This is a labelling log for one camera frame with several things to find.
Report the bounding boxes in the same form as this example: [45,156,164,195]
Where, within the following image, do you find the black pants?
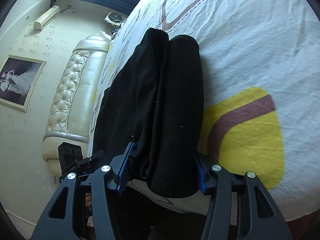
[93,28,204,198]

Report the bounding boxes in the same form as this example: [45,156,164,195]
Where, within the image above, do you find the person left hand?
[85,193,92,207]

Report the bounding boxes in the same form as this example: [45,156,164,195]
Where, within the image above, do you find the cream tufted leather headboard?
[42,35,110,176]

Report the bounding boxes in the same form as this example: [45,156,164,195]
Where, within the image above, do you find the white box fan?
[104,12,126,27]

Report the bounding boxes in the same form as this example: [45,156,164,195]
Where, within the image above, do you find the patterned white bed sheet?
[90,0,319,221]

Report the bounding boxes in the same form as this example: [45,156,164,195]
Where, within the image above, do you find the framed wall photo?
[1,55,47,112]

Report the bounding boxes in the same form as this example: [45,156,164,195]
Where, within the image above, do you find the white wall air conditioner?
[33,5,60,31]

